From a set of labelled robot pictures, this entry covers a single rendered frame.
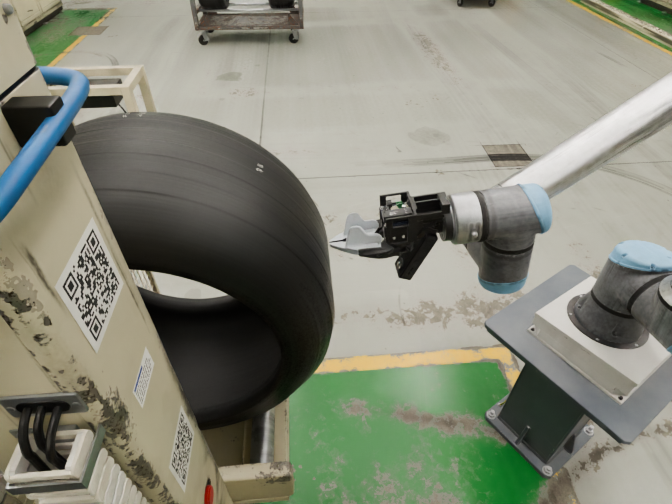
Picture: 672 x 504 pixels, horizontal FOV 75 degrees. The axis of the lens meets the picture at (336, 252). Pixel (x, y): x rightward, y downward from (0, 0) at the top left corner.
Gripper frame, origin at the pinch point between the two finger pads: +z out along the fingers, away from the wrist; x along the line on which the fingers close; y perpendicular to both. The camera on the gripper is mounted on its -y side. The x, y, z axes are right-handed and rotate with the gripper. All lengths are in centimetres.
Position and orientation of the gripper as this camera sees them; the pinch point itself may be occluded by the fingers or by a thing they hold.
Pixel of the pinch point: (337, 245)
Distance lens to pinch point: 79.0
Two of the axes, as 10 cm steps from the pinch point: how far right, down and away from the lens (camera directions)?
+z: -9.9, 1.4, 0.2
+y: -1.2, -7.3, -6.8
